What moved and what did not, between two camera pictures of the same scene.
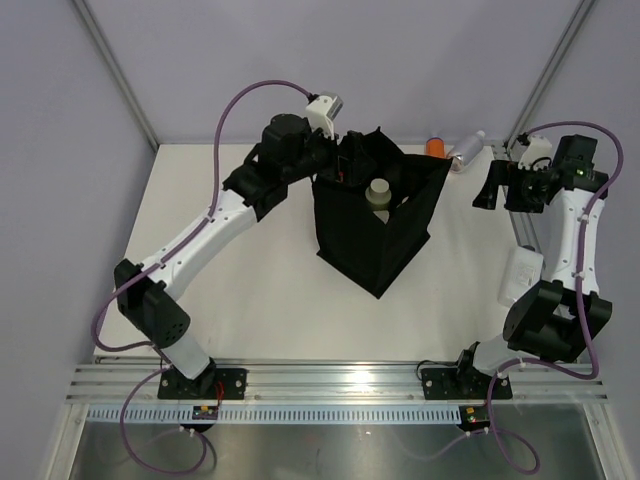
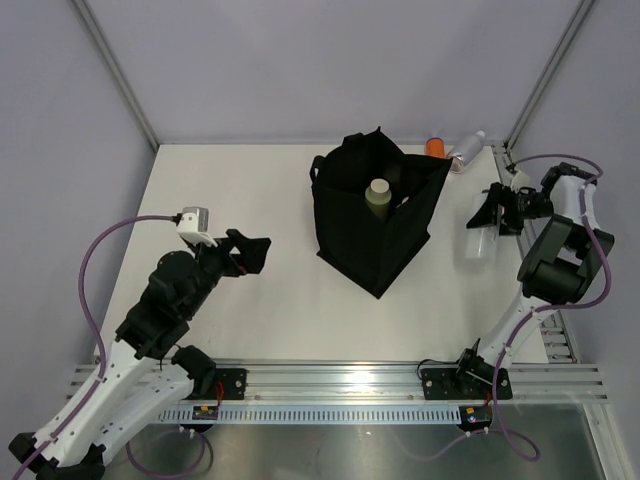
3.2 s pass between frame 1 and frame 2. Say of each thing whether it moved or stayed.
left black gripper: moved
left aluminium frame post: stayed
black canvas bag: stayed
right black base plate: stayed
